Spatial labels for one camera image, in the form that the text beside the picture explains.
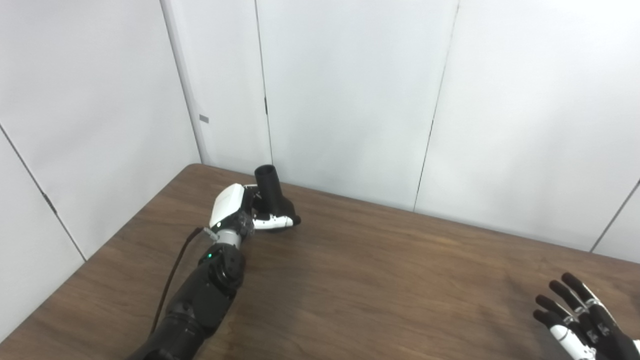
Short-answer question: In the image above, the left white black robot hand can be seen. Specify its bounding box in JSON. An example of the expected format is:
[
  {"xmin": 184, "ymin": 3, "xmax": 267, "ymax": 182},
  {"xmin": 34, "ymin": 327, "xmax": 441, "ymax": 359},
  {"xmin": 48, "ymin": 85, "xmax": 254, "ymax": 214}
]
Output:
[{"xmin": 208, "ymin": 183, "xmax": 302, "ymax": 238}]

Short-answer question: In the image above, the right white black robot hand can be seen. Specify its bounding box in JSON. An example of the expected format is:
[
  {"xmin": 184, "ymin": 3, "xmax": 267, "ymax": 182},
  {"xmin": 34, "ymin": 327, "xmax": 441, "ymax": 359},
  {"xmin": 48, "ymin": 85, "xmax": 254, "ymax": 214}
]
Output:
[{"xmin": 532, "ymin": 272, "xmax": 640, "ymax": 360}]

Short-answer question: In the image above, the black plastic nozzle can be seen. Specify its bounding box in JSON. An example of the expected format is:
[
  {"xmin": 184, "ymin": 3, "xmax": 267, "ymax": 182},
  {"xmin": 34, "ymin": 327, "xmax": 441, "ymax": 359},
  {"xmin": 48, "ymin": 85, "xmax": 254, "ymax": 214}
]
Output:
[{"xmin": 254, "ymin": 164, "xmax": 298, "ymax": 232}]

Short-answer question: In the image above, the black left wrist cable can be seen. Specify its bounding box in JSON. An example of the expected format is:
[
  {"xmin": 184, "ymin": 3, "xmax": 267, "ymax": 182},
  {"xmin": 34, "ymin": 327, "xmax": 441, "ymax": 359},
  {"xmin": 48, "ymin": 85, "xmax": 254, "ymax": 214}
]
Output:
[{"xmin": 150, "ymin": 227, "xmax": 206, "ymax": 336}]

